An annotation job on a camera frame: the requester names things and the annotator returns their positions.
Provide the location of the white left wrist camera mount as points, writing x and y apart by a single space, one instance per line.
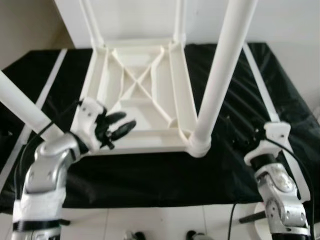
87 117

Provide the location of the white plastic table leg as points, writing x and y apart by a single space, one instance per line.
25 107
92 25
225 60
180 22

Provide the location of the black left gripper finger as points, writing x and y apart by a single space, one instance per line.
124 129
115 118

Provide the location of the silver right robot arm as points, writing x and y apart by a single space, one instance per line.
275 190

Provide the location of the black metal table leg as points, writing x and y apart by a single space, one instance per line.
65 221
252 217

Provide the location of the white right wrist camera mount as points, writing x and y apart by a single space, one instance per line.
272 135

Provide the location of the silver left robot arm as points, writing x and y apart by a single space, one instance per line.
47 165

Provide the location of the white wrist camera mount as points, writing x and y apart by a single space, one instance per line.
87 117
272 135

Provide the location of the white plastic table top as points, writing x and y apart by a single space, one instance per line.
145 115

